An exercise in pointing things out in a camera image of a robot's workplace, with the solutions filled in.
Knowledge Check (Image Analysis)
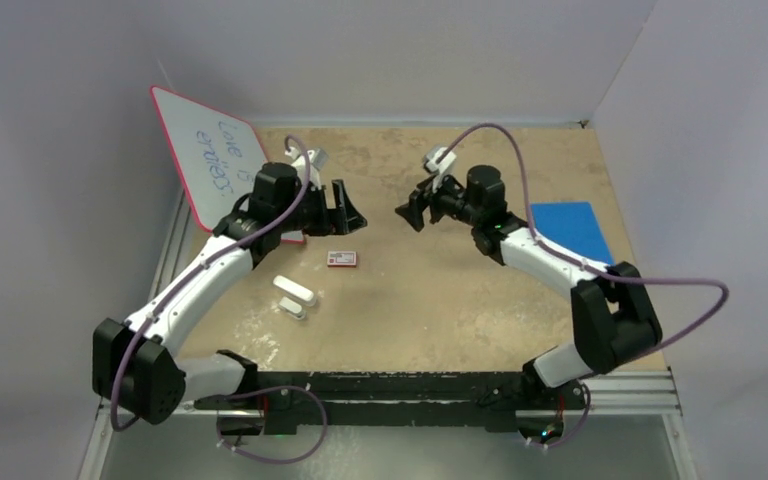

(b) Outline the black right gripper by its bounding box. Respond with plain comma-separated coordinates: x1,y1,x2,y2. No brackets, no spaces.
395,168,481,233

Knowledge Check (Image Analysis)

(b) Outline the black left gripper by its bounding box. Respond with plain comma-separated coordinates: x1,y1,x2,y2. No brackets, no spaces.
276,180,364,237

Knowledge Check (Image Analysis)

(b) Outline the white stapler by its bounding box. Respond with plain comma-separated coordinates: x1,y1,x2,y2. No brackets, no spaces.
272,275,317,306

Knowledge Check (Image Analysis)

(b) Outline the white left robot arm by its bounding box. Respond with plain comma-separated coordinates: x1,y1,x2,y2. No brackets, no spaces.
91,162,367,431

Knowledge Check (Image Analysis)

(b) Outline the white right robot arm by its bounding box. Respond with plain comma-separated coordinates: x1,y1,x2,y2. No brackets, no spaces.
395,165,663,407

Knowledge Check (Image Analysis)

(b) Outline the red framed whiteboard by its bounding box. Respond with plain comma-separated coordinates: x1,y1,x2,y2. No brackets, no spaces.
149,85,267,231

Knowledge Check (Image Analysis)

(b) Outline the blue notebook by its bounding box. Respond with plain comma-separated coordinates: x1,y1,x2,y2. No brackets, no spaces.
531,202,614,264

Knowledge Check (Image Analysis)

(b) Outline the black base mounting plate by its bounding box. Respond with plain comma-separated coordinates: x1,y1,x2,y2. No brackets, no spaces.
194,371,585,435

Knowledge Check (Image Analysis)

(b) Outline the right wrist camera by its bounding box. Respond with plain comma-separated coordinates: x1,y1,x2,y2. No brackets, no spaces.
422,146,457,176

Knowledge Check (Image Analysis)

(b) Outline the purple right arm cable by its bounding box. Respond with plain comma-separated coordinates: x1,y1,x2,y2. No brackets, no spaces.
446,123,730,359

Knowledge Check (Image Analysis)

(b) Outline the aluminium frame rail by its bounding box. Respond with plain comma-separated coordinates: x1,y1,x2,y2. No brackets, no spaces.
95,370,683,417

